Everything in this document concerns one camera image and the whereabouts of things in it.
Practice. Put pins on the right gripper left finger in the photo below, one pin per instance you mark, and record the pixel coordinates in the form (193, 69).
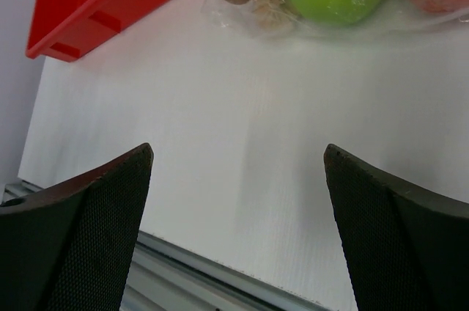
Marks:
(70, 246)

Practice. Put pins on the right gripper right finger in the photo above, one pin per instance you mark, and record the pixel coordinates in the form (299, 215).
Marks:
(406, 247)

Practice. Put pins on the garlic bulb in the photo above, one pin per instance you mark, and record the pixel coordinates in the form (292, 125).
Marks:
(274, 16)

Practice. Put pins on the aluminium rail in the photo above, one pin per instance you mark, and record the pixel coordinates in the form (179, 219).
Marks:
(237, 253)

